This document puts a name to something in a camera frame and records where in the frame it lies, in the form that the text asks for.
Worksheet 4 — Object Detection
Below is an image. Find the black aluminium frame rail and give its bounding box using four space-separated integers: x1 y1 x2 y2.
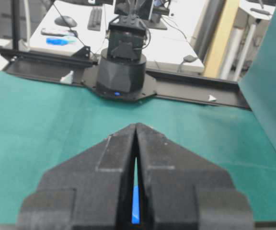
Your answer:
0 46 250 110

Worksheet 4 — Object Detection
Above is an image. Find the green backdrop sheet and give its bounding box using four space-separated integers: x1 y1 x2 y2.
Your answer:
238 9 276 150

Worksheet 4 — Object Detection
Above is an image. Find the green table mat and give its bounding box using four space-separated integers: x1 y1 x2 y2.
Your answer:
0 72 276 224

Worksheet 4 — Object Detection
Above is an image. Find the blue plastic part on desk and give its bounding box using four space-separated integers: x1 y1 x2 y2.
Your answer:
46 37 76 46

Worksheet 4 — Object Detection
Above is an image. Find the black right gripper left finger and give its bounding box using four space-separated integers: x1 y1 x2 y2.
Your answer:
16 124 136 230

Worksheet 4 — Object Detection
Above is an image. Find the white paper scrap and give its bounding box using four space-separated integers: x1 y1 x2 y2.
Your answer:
208 95 217 102

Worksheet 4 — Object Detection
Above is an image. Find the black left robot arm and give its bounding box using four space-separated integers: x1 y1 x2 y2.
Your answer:
15 14 156 230

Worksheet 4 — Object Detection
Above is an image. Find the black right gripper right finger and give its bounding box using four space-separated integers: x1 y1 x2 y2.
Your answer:
136 123 254 230

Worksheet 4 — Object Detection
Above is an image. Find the black monitor stand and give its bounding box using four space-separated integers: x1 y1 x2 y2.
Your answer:
146 7 170 30

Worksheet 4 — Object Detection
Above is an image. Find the black computer mouse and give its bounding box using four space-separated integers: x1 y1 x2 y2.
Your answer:
54 15 78 28

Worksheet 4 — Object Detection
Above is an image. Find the grey desk mouse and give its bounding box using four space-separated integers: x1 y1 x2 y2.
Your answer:
183 55 198 63

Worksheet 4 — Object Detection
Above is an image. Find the white office desk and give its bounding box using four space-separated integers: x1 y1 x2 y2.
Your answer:
30 0 204 73

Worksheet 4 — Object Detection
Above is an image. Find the black keyboard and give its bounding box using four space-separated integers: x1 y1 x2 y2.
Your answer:
87 6 102 31

